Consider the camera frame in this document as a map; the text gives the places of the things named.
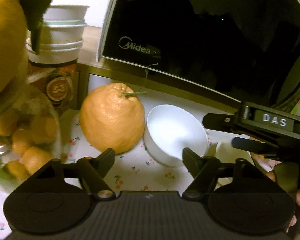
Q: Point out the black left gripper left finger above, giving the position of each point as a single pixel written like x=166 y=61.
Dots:
x=92 y=172

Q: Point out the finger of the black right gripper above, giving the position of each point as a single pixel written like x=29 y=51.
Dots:
x=257 y=147
x=219 y=122

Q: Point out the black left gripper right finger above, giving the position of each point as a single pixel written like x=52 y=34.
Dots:
x=203 y=170

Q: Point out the white porcelain bowl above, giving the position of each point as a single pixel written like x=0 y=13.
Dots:
x=169 y=129

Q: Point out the cream bowl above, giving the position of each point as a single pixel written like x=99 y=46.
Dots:
x=227 y=154

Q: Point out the person's right hand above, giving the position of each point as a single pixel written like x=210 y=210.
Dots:
x=287 y=176

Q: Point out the orange citrus fruit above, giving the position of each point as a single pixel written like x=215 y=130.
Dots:
x=110 y=119

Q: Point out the glass jar of kumquats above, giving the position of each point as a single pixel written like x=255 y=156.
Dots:
x=29 y=134

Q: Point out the black microwave oven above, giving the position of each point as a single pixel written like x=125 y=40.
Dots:
x=246 y=50

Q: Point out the brown labelled jar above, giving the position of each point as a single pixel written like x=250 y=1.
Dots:
x=56 y=82

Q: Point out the stacked white paper cups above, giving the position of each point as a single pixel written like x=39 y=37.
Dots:
x=61 y=36

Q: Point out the large yellow pomelo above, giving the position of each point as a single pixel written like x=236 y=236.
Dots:
x=17 y=17

